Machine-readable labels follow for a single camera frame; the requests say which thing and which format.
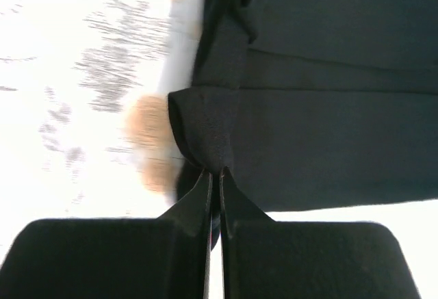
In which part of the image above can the floral patterned table mat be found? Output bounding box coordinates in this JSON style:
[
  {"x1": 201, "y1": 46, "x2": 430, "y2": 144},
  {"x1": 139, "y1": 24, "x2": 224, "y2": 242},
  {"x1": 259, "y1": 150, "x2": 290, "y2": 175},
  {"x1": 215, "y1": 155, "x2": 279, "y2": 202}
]
[{"x1": 0, "y1": 0, "x2": 438, "y2": 224}]

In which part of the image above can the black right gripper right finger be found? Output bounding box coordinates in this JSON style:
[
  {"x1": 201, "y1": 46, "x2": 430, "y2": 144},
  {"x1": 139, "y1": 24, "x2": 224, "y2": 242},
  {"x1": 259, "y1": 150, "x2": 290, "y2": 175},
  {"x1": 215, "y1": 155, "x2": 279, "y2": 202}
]
[{"x1": 218, "y1": 169, "x2": 419, "y2": 299}]

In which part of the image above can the black t-shirt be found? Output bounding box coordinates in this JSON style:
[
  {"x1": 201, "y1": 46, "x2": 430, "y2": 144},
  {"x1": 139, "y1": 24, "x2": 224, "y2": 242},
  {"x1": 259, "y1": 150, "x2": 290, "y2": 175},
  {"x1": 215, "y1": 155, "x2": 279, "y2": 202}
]
[{"x1": 168, "y1": 0, "x2": 437, "y2": 211}]

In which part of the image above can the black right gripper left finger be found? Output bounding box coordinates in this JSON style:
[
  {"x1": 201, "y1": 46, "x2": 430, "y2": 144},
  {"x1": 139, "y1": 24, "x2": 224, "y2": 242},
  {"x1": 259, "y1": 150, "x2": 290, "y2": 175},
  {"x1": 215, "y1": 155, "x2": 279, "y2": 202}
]
[{"x1": 1, "y1": 172, "x2": 212, "y2": 298}]

